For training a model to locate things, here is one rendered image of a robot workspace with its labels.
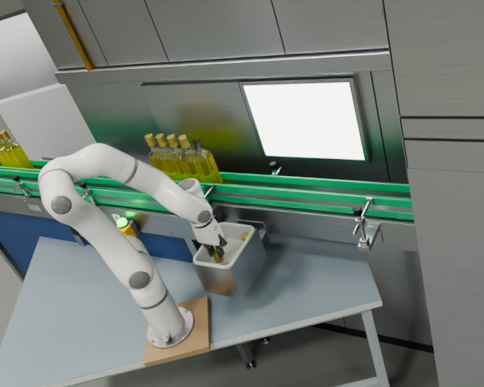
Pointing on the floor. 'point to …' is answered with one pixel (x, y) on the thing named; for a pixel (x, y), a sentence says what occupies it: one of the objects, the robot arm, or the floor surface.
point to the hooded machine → (32, 91)
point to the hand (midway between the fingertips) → (215, 251)
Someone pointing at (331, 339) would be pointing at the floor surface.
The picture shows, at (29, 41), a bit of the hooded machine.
